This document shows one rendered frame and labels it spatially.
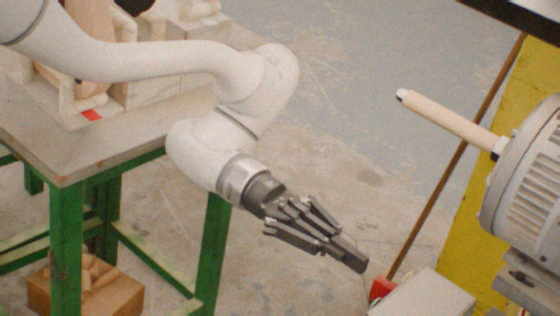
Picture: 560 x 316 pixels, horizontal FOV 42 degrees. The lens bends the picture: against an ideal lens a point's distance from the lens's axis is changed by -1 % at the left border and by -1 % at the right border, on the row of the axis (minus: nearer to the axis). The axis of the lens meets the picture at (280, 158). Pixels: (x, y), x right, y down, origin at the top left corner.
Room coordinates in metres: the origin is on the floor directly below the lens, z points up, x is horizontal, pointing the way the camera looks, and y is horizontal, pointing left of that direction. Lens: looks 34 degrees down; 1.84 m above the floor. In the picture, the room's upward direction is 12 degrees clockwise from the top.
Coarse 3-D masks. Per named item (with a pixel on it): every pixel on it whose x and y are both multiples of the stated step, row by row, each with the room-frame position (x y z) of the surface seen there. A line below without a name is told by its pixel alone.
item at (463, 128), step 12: (408, 96) 1.12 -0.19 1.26; (420, 96) 1.12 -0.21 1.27; (408, 108) 1.12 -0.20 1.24; (420, 108) 1.10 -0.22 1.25; (432, 108) 1.10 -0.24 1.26; (444, 108) 1.10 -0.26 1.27; (432, 120) 1.09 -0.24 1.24; (444, 120) 1.08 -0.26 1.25; (456, 120) 1.07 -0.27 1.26; (468, 120) 1.07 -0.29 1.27; (456, 132) 1.06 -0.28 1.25; (468, 132) 1.05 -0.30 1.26; (480, 132) 1.05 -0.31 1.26; (480, 144) 1.03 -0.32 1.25; (492, 144) 1.02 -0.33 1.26
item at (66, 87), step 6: (60, 78) 1.31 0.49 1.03; (60, 84) 1.31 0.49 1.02; (66, 84) 1.31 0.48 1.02; (72, 84) 1.32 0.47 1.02; (60, 90) 1.31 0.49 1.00; (66, 90) 1.31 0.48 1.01; (72, 90) 1.32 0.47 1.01; (60, 96) 1.31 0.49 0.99; (66, 96) 1.31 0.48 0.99; (72, 96) 1.32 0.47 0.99; (60, 102) 1.31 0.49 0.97; (66, 102) 1.31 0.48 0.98; (60, 108) 1.31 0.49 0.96; (60, 114) 1.31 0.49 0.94; (66, 114) 1.31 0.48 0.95
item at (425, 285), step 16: (416, 272) 0.84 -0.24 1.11; (432, 272) 0.85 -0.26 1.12; (400, 288) 0.80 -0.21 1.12; (416, 288) 0.80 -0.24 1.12; (432, 288) 0.81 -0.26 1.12; (448, 288) 0.82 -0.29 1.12; (384, 304) 0.76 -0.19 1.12; (400, 304) 0.76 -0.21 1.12; (416, 304) 0.77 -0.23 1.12; (432, 304) 0.78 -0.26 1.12; (448, 304) 0.78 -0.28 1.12; (464, 304) 0.79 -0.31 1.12
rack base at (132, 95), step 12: (120, 36) 1.58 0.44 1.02; (120, 84) 1.41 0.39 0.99; (132, 84) 1.40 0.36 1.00; (144, 84) 1.43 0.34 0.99; (156, 84) 1.46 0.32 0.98; (168, 84) 1.49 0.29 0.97; (108, 96) 1.43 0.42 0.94; (120, 96) 1.40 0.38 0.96; (132, 96) 1.41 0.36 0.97; (144, 96) 1.43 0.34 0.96; (156, 96) 1.46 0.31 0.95; (168, 96) 1.49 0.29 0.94; (132, 108) 1.41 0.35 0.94
